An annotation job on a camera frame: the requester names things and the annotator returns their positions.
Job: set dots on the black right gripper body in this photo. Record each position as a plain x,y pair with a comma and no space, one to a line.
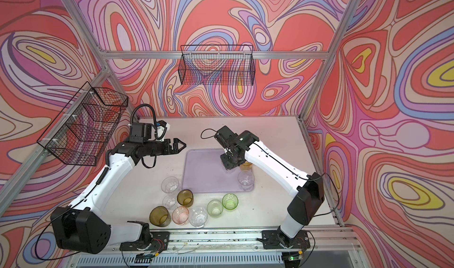
230,161

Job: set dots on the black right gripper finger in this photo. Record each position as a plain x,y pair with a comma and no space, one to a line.
226,162
236,161

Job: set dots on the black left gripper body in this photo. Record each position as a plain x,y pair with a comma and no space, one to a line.
158,148

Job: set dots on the yellow clear plastic cup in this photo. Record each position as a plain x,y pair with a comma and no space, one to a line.
247,166

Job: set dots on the clear faceted glass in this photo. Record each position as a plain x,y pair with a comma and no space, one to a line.
246,180

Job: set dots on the bright green glass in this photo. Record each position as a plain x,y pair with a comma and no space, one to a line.
230,201

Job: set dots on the olive brown glass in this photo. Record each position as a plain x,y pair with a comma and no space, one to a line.
185,198

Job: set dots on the clear textured glass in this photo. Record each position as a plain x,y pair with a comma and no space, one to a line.
229,167

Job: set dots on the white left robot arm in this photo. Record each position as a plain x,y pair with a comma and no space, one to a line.
80,227

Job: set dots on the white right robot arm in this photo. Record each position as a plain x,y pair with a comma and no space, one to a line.
307,191

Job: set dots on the lilac plastic tray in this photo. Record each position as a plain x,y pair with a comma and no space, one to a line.
205,173

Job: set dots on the light green dimpled cup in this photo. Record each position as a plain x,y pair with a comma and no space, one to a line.
215,208

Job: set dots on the small clear glass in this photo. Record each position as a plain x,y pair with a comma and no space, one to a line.
170,202

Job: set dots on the clear ribbed glass front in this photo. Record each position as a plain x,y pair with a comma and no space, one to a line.
198,216

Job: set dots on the large olive green glass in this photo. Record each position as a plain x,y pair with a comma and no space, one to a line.
160,217

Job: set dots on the pink clear glass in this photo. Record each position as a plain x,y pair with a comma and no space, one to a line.
180,215

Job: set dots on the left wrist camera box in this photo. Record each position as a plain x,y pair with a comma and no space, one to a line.
141,132

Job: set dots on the black wire basket left wall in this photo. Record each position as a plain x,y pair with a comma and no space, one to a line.
82,129

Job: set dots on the black wire basket wall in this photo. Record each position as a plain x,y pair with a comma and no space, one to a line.
217,65
82,129

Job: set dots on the aluminium front rail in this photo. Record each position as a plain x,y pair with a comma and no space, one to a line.
199,240

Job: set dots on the black wire basket back wall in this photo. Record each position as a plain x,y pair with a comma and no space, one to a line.
217,65

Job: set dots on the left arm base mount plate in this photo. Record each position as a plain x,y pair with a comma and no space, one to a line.
157,241

